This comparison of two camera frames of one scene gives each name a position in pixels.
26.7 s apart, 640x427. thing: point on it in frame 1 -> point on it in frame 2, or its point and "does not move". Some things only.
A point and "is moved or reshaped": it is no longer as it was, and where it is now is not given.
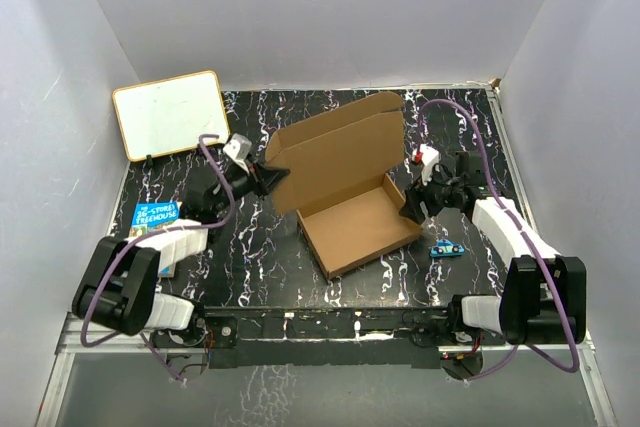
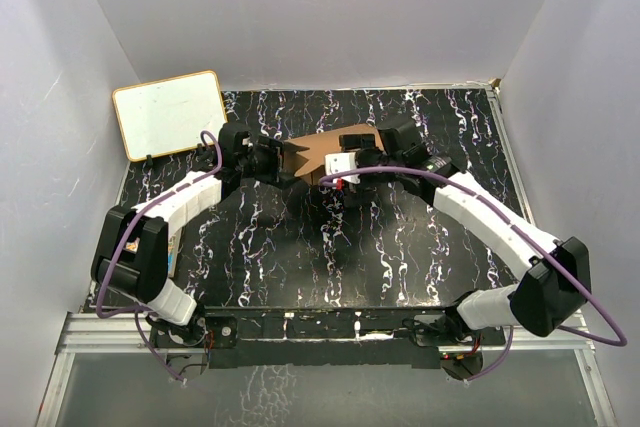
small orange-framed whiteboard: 171,114 does not move
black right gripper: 412,206 -> 365,191
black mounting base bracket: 252,336 does not move
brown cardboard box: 341,181 is moved or reshaped
